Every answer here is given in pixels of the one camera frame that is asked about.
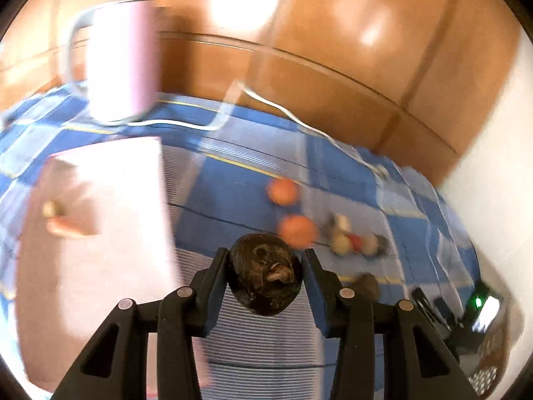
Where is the dark brown round root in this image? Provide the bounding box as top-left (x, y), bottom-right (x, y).
top-left (228, 234), bottom-right (304, 316)

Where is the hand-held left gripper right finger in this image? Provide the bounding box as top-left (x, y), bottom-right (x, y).
top-left (302, 248), bottom-right (480, 400)

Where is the white power cable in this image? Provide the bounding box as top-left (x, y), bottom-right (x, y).
top-left (125, 81), bottom-right (391, 181)

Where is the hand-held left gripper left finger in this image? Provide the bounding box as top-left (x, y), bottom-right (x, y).
top-left (50, 247), bottom-right (230, 400)

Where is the pink electric kettle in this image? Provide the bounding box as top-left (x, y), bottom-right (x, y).
top-left (58, 0), bottom-right (164, 126)

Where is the small yellow potato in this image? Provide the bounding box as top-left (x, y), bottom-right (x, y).
top-left (42, 201), bottom-right (66, 219)
top-left (331, 233), bottom-right (352, 255)

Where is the pink-edged shallow tray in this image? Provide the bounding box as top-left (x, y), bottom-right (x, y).
top-left (14, 135), bottom-right (214, 397)

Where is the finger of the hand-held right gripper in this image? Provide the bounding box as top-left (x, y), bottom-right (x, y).
top-left (411, 287), bottom-right (459, 342)

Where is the orange carrot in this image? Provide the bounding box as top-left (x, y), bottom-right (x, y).
top-left (46, 216), bottom-right (99, 239)

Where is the blue checked tablecloth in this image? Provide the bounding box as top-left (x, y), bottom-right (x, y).
top-left (0, 87), bottom-right (484, 400)

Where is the orange tangerine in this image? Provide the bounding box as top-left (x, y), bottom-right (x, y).
top-left (278, 215), bottom-right (318, 249)
top-left (266, 178), bottom-right (301, 206)

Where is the small dark green fruit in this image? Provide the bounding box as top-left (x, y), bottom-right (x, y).
top-left (352, 274), bottom-right (381, 301)

